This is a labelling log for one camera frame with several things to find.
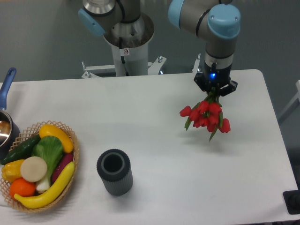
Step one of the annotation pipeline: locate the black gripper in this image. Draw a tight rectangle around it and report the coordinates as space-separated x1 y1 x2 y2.
194 63 238 97

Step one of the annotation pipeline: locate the red tulip bouquet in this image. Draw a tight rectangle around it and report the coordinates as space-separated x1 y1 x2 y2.
179 88 231 140

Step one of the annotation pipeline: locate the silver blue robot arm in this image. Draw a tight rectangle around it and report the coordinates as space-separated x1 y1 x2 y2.
78 0 240 96

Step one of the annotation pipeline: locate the dark grey ribbed vase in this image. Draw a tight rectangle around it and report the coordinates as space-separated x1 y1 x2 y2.
97 149 134 196

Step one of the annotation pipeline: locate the black device at table edge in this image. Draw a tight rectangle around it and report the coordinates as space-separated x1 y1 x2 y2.
283 190 300 215

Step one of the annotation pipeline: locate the purple sweet potato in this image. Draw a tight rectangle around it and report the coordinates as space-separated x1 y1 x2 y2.
51 153 73 184

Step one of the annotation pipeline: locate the yellow squash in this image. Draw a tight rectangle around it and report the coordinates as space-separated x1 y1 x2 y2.
39 124 74 153

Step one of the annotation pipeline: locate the green lettuce leaf vegetable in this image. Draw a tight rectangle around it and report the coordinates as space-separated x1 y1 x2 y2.
31 136 63 193

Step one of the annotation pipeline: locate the beige round disc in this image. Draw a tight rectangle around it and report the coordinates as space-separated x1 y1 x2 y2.
20 156 47 182

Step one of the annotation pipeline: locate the green cucumber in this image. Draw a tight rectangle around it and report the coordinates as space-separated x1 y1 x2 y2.
0 135 41 165

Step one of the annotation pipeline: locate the yellow banana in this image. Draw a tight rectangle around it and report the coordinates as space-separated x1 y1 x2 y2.
14 162 75 209

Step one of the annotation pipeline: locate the orange fruit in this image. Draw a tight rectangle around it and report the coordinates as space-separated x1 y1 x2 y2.
9 178 36 199

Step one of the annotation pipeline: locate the yellow bell pepper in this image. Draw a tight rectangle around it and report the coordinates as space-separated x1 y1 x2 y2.
1 159 25 182

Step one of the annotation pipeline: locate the woven wicker basket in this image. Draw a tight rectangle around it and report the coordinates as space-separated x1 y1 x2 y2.
0 121 79 213

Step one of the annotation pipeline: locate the white furniture frame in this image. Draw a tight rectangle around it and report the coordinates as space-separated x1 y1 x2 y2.
277 80 300 125

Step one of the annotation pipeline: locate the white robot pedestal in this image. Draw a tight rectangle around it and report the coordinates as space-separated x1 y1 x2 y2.
78 9 167 77

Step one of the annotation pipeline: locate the blue handled saucepan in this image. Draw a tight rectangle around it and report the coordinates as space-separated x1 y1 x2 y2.
0 67 20 160

